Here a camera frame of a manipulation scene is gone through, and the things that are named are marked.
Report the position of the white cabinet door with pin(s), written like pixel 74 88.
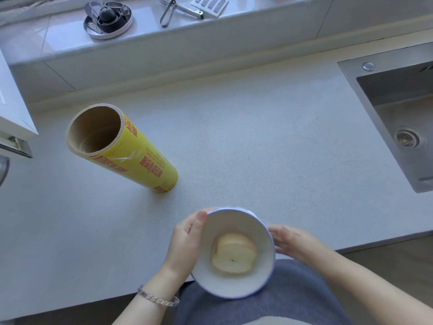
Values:
pixel 13 108

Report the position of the person's right forearm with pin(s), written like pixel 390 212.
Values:
pixel 368 287

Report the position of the black bottle stopper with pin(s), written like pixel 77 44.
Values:
pixel 107 14

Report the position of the round metal tray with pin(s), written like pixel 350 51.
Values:
pixel 108 23

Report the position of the person's left forearm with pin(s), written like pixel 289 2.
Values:
pixel 146 301

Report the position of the round metal sink cap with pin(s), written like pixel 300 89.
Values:
pixel 368 66

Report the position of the sink drain strainer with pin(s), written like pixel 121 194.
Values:
pixel 407 138

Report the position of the grey blue garment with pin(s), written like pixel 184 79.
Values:
pixel 267 297

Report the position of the white tiled window ledge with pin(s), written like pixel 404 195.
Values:
pixel 162 40

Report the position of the stainless steel sink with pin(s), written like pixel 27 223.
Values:
pixel 394 115

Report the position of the person's left hand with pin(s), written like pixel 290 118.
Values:
pixel 185 243

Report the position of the person's right hand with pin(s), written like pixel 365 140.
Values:
pixel 293 242

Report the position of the metal vegetable peeler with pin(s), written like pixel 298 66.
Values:
pixel 176 11

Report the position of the white slotted grater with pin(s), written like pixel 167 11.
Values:
pixel 209 4

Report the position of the peeled apple half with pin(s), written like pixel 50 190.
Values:
pixel 233 253

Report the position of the white bowl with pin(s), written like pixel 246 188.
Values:
pixel 233 252

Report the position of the person's right fingers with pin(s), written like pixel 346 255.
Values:
pixel 279 237

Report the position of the yellow cling film roll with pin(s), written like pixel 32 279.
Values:
pixel 119 145

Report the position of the person's left thumb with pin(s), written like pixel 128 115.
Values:
pixel 200 218

